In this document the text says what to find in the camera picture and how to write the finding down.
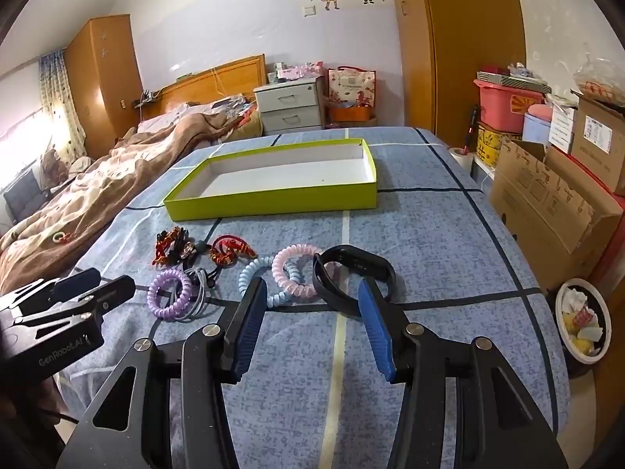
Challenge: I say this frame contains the light blue spiral hair tie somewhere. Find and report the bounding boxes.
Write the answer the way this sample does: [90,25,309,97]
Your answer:
[237,254,299,310]

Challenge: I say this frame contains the black smart band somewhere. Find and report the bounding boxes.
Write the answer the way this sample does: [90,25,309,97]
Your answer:
[312,245,396,318]

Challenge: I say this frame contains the purple spiral hair tie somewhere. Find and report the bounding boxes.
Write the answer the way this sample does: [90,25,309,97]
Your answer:
[146,268,197,322]

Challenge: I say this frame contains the red gold knot ornament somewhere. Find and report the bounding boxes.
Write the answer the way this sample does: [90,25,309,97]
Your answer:
[152,226,196,267]

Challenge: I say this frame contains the pink spiral hair tie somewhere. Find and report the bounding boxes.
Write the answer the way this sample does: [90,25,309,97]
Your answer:
[271,242,327,300]

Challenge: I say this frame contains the grey elastic hair ties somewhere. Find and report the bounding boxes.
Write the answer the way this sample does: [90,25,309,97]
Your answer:
[167,265,221,321]

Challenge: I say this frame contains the red braided bracelet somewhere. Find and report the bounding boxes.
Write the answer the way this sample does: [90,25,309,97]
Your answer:
[209,233,259,269]

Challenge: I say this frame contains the brown blanket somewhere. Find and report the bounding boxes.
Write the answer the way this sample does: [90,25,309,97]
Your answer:
[0,110,263,293]

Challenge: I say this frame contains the blue plaid table cloth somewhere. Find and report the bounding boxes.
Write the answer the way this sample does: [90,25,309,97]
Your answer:
[58,127,570,468]

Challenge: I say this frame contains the green shallow cardboard box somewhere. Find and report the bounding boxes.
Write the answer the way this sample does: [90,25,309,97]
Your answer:
[163,138,377,221]

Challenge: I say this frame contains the floral window curtain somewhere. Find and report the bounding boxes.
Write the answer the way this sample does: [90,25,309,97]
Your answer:
[38,49,87,164]

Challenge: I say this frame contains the white trash bin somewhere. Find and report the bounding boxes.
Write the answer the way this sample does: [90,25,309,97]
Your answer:
[554,278,612,366]

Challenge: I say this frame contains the yellow patterned tin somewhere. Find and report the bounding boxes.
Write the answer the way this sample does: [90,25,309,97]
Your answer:
[477,122,522,168]

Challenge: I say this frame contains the open brown cardboard box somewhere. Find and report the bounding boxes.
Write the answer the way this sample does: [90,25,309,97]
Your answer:
[489,139,624,292]

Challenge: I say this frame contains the white drawer nightstand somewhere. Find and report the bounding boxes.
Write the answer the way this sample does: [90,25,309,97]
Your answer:
[254,76,325,134]

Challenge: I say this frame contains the red patterned gift bag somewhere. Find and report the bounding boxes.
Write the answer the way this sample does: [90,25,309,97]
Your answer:
[325,66,377,127]

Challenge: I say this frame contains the tall wooden corner cabinet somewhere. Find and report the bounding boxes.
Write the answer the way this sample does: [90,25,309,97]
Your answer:
[64,14,143,159]

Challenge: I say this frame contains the wooden bed headboard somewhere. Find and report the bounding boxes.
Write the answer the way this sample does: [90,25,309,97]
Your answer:
[140,54,267,120]

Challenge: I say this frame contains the pink plastic storage bin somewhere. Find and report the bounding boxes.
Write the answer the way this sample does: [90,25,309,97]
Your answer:
[473,79,543,133]

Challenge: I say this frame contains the light blue round container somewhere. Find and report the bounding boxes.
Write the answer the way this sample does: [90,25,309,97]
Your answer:
[522,104,553,145]

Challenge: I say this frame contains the labelled cardboard box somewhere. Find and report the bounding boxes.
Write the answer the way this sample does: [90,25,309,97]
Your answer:
[571,93,625,196]

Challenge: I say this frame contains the large wooden wardrobe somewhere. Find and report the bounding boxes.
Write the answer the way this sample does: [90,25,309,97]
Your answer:
[395,0,527,147]

